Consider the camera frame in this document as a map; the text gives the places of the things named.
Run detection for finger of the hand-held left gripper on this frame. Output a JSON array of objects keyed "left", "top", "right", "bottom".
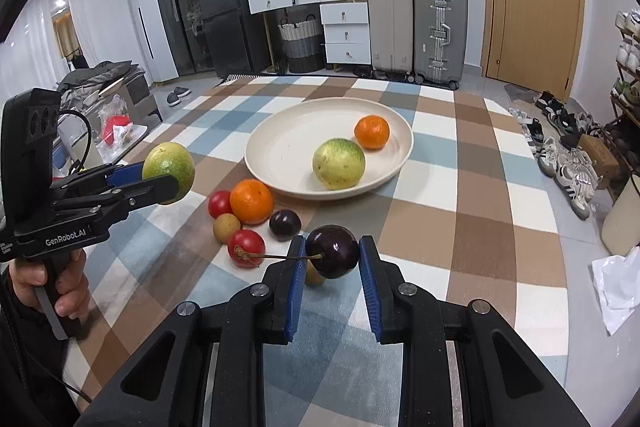
[
  {"left": 52, "top": 161, "right": 146, "bottom": 190},
  {"left": 50, "top": 175, "right": 178, "bottom": 220}
]

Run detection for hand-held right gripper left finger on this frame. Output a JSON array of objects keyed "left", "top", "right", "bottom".
[{"left": 75, "top": 235, "right": 307, "bottom": 427}]

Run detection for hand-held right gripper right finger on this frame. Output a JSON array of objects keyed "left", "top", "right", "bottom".
[{"left": 358, "top": 235, "right": 593, "bottom": 427}]

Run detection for green yellow lemon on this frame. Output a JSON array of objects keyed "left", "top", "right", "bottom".
[
  {"left": 312, "top": 138, "right": 367, "bottom": 191},
  {"left": 142, "top": 142, "right": 196, "bottom": 206}
]

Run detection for dark purple cherry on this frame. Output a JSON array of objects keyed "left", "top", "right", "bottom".
[
  {"left": 268, "top": 209, "right": 302, "bottom": 242},
  {"left": 232, "top": 224, "right": 361, "bottom": 280}
]

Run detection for red cherry tomato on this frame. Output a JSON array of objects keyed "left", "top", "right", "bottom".
[
  {"left": 208, "top": 190, "right": 236, "bottom": 219},
  {"left": 227, "top": 229, "right": 266, "bottom": 269}
]

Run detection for brown longan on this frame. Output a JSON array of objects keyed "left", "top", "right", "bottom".
[
  {"left": 305, "top": 259, "right": 328, "bottom": 286},
  {"left": 212, "top": 213, "right": 242, "bottom": 244}
]

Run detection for orange tangerine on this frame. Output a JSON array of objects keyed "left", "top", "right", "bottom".
[
  {"left": 229, "top": 179, "right": 275, "bottom": 226},
  {"left": 354, "top": 115, "right": 391, "bottom": 151}
]

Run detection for cream round plate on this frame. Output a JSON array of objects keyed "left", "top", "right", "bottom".
[{"left": 244, "top": 98, "right": 415, "bottom": 201}]

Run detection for person's left hand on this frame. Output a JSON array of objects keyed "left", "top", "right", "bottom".
[{"left": 9, "top": 249, "right": 90, "bottom": 324}]

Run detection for red item in plastic bag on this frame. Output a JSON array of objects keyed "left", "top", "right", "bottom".
[{"left": 97, "top": 97, "right": 138, "bottom": 158}]

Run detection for dark grey jacket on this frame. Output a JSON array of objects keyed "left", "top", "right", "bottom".
[{"left": 56, "top": 61, "right": 146, "bottom": 100}]

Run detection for white curtain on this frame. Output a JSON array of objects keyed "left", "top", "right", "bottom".
[{"left": 0, "top": 0, "right": 131, "bottom": 80}]

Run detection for striped rug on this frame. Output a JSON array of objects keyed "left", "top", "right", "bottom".
[{"left": 215, "top": 72, "right": 281, "bottom": 88}]

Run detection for checked tablecloth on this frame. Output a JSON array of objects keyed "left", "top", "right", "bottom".
[{"left": 65, "top": 74, "right": 568, "bottom": 427}]

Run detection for yellow mop pole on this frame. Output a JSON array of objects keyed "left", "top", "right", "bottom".
[{"left": 267, "top": 9, "right": 281, "bottom": 72}]

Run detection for black refrigerator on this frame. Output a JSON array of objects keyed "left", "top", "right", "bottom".
[{"left": 189, "top": 0, "right": 273, "bottom": 78}]

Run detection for grey white woven basket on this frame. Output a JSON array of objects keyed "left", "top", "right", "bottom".
[{"left": 277, "top": 14, "right": 326, "bottom": 75}]

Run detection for group of shoes on floor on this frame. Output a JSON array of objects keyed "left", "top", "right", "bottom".
[{"left": 507, "top": 89, "right": 621, "bottom": 220}]

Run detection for white plastic bag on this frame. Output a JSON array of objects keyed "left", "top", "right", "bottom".
[{"left": 591, "top": 246, "right": 640, "bottom": 337}]

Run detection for grey doormat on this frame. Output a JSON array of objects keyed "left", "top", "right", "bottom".
[{"left": 502, "top": 82, "right": 541, "bottom": 104}]

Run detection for white drawer cabinet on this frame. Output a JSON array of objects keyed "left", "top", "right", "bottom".
[{"left": 246, "top": 0, "right": 372, "bottom": 68}]

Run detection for brown cardboard box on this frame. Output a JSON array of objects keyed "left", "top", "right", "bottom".
[{"left": 577, "top": 134, "right": 621, "bottom": 190}]

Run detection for beige suitcase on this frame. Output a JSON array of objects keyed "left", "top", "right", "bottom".
[{"left": 366, "top": 0, "right": 417, "bottom": 80}]

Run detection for silver suitcase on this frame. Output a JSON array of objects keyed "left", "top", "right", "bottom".
[{"left": 413, "top": 0, "right": 469, "bottom": 90}]

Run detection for wooden door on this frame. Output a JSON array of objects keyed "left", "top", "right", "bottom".
[{"left": 480, "top": 0, "right": 581, "bottom": 102}]

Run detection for wooden shoe rack with shoes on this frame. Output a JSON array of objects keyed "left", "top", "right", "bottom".
[{"left": 607, "top": 9, "right": 640, "bottom": 142}]

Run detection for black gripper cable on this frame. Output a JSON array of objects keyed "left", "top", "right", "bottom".
[{"left": 57, "top": 109, "right": 93, "bottom": 172}]

